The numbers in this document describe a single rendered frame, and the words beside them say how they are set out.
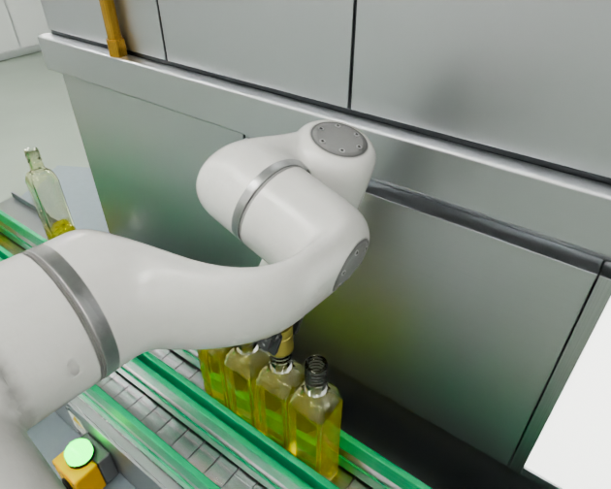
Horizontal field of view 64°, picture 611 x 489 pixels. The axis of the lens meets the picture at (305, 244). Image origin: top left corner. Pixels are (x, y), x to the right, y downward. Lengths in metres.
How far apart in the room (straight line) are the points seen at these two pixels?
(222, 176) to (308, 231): 0.08
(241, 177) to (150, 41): 0.48
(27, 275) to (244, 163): 0.17
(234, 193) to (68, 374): 0.17
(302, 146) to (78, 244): 0.20
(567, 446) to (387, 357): 0.24
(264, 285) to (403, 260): 0.33
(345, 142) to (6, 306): 0.27
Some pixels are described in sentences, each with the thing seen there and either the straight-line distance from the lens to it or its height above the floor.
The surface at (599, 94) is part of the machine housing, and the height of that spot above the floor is 1.47.
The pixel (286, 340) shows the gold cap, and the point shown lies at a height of 1.16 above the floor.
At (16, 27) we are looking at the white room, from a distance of 6.82.
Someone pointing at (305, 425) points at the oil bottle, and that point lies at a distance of 0.67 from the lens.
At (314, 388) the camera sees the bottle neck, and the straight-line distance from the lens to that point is 0.63.
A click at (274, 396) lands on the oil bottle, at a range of 0.68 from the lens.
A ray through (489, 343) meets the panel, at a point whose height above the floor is 1.18.
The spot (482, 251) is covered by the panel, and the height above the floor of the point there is 1.30.
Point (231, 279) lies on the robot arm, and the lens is 0.28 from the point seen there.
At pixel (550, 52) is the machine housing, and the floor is 1.50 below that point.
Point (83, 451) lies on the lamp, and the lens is 0.96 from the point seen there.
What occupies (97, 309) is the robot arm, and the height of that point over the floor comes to 1.44.
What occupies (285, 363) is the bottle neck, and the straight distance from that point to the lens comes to 0.65.
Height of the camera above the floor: 1.61
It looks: 37 degrees down
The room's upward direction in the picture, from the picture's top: straight up
